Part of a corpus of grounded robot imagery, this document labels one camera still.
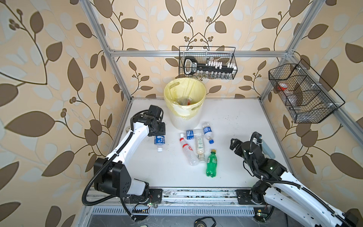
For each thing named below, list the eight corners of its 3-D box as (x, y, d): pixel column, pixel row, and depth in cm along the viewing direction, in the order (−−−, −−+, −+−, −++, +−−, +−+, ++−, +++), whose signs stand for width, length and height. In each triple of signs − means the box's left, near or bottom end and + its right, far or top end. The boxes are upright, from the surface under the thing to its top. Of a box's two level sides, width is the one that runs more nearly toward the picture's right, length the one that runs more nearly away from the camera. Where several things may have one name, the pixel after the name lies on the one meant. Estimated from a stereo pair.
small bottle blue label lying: (180, 139, 97) (180, 136, 93) (180, 132, 100) (180, 129, 97) (204, 139, 97) (204, 136, 93) (203, 132, 100) (204, 129, 97)
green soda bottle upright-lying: (205, 175, 82) (206, 173, 79) (207, 151, 92) (208, 148, 88) (215, 177, 82) (216, 175, 78) (216, 153, 91) (217, 150, 88)
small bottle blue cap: (204, 144, 96) (204, 140, 92) (202, 125, 106) (203, 121, 102) (212, 144, 96) (213, 140, 92) (210, 125, 106) (211, 121, 102)
